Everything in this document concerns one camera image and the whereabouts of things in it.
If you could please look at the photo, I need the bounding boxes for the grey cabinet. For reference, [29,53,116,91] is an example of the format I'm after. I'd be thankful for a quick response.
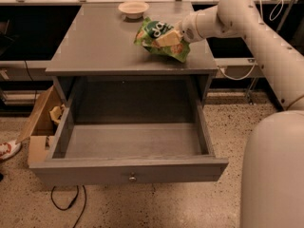
[46,1,219,125]

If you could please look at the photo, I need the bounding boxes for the red and white shoe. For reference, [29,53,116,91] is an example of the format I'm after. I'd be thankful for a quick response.
[0,140,21,161]

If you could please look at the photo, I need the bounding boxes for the beige paper bowl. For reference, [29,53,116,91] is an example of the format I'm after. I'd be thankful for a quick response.
[118,1,149,19]

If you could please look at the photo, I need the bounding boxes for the white hanging cable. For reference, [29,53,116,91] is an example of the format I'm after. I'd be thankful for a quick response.
[218,0,285,82]

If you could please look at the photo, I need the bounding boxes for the grey open top drawer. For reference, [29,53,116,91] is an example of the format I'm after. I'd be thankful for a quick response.
[28,76,230,187]

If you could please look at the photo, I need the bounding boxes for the cardboard box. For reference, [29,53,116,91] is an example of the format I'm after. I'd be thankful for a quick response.
[16,85,65,165]

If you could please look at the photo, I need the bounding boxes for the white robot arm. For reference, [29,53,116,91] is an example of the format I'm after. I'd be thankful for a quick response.
[177,0,304,228]

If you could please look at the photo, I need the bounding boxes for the crumpled yellow paper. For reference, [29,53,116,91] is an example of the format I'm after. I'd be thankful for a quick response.
[49,104,66,125]

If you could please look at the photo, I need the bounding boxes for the green rice chip bag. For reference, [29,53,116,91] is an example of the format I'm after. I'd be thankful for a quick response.
[134,17,190,63]

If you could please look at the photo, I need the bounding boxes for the brass drawer knob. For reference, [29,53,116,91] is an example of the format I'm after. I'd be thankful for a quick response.
[128,173,137,182]

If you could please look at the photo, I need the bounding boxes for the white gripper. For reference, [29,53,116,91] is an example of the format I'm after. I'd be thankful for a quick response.
[156,10,208,48]

